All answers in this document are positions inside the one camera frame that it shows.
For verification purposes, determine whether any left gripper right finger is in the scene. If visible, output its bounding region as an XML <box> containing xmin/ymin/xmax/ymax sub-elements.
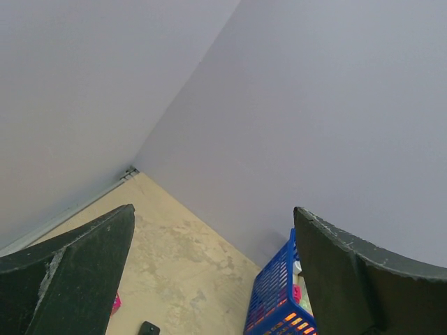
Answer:
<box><xmin>293</xmin><ymin>207</ymin><xmax>446</xmax><ymax>334</ymax></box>

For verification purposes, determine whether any blue plastic shopping basket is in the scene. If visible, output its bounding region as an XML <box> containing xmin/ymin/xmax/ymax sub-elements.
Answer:
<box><xmin>243</xmin><ymin>229</ymin><xmax>318</xmax><ymax>334</ymax></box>

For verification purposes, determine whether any orange pink candy box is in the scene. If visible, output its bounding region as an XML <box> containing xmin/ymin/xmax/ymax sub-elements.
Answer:
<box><xmin>110</xmin><ymin>293</ymin><xmax>122</xmax><ymax>315</ymax></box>

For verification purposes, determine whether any white pump bottle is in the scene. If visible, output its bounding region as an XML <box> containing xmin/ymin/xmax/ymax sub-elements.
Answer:
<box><xmin>293</xmin><ymin>260</ymin><xmax>302</xmax><ymax>276</ymax></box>

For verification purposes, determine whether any green small packet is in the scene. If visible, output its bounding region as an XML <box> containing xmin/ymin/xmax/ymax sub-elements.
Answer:
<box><xmin>299</xmin><ymin>276</ymin><xmax>313</xmax><ymax>315</ymax></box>

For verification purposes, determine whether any pink small box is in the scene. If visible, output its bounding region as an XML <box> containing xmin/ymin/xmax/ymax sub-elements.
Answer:
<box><xmin>292</xmin><ymin>284</ymin><xmax>302</xmax><ymax>304</ymax></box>

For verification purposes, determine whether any black remote control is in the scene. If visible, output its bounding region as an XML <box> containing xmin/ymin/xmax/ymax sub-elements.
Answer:
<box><xmin>138</xmin><ymin>321</ymin><xmax>161</xmax><ymax>335</ymax></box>

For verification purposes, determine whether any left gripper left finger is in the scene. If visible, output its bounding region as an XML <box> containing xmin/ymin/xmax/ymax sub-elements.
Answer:
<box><xmin>1</xmin><ymin>204</ymin><xmax>135</xmax><ymax>334</ymax></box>

